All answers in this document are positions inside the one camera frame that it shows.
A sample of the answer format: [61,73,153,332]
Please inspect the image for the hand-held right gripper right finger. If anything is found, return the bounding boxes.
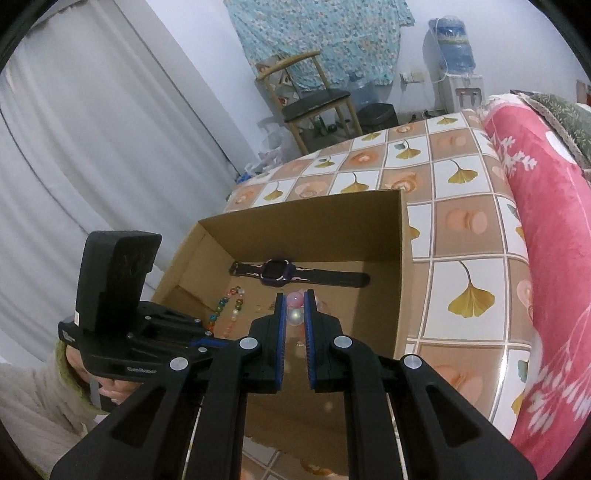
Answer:
[302,290,539,480]

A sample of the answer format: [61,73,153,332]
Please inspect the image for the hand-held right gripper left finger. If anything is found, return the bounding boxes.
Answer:
[50,292,289,480]

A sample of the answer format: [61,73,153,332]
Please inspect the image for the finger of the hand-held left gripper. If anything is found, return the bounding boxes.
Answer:
[139,302,212,343]
[180,335,237,359]

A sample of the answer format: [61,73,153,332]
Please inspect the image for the pink bead bracelet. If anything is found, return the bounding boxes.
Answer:
[286,289,332,325]

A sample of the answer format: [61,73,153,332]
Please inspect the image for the dark blue smartwatch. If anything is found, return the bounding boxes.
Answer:
[228,257,372,289]

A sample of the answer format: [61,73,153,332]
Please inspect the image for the brown cardboard box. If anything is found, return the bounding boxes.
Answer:
[150,188,415,477]

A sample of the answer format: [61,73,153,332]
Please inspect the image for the person's left forearm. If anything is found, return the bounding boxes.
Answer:
[0,340,112,480]

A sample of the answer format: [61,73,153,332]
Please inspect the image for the person's left hand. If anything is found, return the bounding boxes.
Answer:
[65,344,130,411]

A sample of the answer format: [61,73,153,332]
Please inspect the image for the white curtain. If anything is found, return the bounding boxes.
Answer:
[0,0,288,371]

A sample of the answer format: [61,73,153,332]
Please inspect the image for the white plastic bags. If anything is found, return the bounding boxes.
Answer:
[235,117,288,182]

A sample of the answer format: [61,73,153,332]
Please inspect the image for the black trash bin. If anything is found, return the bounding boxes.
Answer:
[357,103,401,138]

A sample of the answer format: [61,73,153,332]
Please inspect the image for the wooden chair black seat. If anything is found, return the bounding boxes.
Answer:
[255,51,364,156]

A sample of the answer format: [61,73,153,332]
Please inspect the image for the red floral blanket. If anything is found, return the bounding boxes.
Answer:
[480,93,591,465]

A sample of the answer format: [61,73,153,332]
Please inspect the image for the empty blue water bottle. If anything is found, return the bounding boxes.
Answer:
[344,71,380,110]

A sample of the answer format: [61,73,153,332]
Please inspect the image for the white water dispenser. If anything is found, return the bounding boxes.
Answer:
[435,71,486,114]

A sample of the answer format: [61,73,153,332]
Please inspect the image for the blue water dispenser bottle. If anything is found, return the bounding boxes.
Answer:
[428,16,477,75]

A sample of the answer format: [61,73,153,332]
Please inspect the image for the grey-green patterned blanket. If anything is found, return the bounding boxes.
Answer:
[516,91,591,172]

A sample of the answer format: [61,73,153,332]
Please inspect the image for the colourful bead bracelet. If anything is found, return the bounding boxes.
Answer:
[204,284,249,332]

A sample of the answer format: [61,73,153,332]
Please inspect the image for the teal patterned wall cloth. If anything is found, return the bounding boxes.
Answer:
[224,0,417,92]

